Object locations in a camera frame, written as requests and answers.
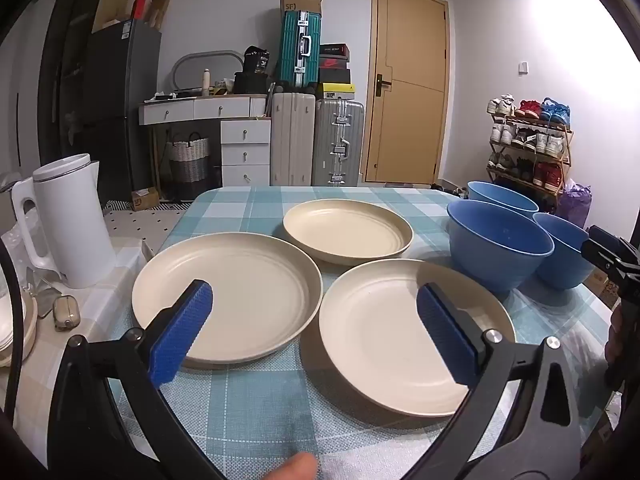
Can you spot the purple plastic bag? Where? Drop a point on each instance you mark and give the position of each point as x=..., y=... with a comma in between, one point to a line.
x=574, y=207

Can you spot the black printed bag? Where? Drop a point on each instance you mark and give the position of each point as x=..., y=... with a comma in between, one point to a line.
x=256, y=60

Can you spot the white drawer unit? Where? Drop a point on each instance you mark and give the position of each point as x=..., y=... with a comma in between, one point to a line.
x=245, y=152

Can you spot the small labelled cardboard box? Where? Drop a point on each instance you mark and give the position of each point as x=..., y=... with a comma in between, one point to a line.
x=145, y=199

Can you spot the brown cardboard box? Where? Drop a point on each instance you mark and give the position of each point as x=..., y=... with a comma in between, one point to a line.
x=597, y=282

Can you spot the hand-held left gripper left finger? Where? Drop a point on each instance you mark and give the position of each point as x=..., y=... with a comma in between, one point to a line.
x=177, y=332

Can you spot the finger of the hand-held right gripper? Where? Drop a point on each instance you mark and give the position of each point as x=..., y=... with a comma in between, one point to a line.
x=602, y=252

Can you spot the yellow shoe box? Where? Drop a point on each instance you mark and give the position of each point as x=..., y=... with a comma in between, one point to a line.
x=336, y=91

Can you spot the group of loose shoes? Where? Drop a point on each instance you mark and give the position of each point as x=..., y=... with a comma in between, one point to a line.
x=450, y=190

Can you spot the silver suitcase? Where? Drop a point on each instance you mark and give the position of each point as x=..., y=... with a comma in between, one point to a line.
x=337, y=140

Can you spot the wooden shoe rack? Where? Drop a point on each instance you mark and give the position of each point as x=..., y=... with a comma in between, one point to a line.
x=567, y=160

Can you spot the dotted white rug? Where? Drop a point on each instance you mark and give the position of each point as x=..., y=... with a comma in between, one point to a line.
x=140, y=222

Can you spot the small beige case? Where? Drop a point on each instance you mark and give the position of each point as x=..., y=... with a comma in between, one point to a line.
x=67, y=312

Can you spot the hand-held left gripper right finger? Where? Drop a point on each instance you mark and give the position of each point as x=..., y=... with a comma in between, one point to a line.
x=447, y=335

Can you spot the dark grey refrigerator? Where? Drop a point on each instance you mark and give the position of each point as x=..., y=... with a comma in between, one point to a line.
x=125, y=110

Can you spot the beige checked cloth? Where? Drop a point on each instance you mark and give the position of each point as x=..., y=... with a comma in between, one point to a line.
x=85, y=355

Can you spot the narrow cardboard box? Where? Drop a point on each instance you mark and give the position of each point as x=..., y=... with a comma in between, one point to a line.
x=160, y=10

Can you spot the wooden door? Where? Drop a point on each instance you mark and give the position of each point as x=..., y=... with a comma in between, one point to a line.
x=410, y=125

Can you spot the teal suitcase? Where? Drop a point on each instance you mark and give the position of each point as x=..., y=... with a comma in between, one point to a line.
x=299, y=50

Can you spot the shoe rack with shoes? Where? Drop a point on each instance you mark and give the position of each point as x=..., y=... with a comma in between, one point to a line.
x=530, y=140

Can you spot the blue bowl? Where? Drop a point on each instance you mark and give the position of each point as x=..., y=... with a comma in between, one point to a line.
x=562, y=260
x=500, y=195
x=500, y=255

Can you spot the red paper bag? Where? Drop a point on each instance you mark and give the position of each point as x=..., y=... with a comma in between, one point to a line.
x=140, y=7

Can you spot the red and black shoe box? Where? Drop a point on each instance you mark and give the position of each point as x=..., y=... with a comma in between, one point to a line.
x=334, y=63

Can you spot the stack of white dishes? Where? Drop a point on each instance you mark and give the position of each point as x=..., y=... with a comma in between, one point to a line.
x=15, y=332

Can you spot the person's left hand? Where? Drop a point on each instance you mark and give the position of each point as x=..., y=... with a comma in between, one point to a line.
x=297, y=467

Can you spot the person's right hand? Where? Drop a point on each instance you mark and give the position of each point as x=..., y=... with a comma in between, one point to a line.
x=614, y=335

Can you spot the teal checked tablecloth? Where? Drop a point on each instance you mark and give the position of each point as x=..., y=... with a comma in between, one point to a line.
x=280, y=410

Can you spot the white dressing table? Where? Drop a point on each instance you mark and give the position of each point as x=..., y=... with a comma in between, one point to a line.
x=200, y=109

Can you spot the white bottle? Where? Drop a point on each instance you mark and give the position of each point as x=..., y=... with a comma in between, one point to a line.
x=206, y=82

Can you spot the oval grey-framed mirror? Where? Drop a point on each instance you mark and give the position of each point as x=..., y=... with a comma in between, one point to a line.
x=190, y=67

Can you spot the black storage box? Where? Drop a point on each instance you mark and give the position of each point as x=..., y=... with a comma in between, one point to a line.
x=250, y=83

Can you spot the beige suitcase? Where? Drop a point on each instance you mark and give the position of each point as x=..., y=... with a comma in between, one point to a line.
x=292, y=140

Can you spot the cream round plate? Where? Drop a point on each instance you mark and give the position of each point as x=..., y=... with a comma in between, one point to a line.
x=225, y=300
x=395, y=350
x=347, y=230

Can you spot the white electric kettle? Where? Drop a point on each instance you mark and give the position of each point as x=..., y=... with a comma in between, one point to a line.
x=75, y=220

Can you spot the open cardboard box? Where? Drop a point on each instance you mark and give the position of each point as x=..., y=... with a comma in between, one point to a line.
x=300, y=2

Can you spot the plain black shoe box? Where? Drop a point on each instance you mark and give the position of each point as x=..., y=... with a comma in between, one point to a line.
x=335, y=76

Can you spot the dark tall wardrobe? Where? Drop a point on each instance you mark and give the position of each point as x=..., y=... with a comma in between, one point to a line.
x=65, y=70

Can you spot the woven laundry basket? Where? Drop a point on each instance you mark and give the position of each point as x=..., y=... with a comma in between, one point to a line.
x=189, y=160

